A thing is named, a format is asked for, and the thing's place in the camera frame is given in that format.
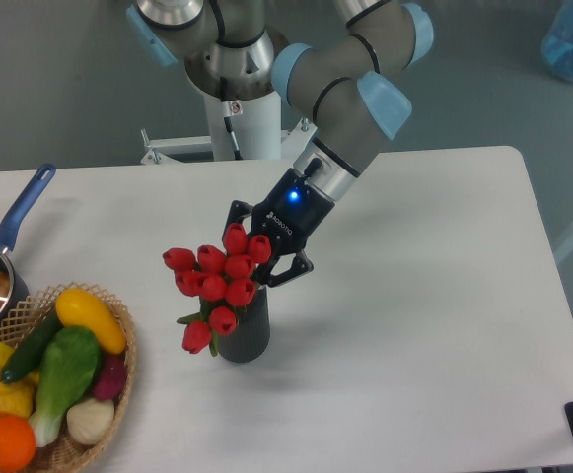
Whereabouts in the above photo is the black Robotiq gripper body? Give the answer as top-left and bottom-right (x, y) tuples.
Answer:
(251, 169), (335, 258)

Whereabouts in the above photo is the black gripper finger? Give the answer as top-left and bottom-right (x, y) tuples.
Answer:
(256, 250), (314, 287)
(222, 200), (254, 239)

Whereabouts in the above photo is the red tulip bouquet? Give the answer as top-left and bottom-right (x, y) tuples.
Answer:
(163, 223), (272, 356)

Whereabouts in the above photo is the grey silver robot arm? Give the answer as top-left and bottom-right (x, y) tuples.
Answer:
(126, 1), (434, 287)

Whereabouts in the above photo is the dark grey ribbed vase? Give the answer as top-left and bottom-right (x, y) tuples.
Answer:
(218, 289), (270, 364)

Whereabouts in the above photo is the yellow squash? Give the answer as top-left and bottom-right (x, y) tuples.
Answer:
(55, 288), (127, 355)

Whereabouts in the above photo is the purple red onion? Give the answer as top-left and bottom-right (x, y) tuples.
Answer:
(91, 355), (127, 401)

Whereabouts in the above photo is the green bok choy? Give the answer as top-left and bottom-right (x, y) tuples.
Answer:
(29, 326), (101, 448)

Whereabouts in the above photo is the white garlic bulb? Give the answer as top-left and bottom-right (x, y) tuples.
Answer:
(66, 398), (114, 445)

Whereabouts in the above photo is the dark green cucumber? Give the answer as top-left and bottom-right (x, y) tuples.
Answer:
(0, 311), (63, 384)

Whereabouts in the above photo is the woven wicker basket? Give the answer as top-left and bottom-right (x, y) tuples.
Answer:
(0, 281), (138, 473)

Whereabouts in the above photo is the yellow bell pepper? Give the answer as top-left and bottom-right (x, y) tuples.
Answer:
(0, 376), (36, 425)

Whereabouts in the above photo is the orange fruit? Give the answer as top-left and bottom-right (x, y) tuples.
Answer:
(0, 415), (36, 472)

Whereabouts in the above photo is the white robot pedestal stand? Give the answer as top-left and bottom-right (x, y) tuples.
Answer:
(141, 92), (317, 165)

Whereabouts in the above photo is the black cable on pedestal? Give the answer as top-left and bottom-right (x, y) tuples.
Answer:
(219, 78), (245, 162)

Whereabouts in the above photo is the blue handled saucepan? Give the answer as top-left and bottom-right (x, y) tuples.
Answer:
(0, 164), (56, 323)

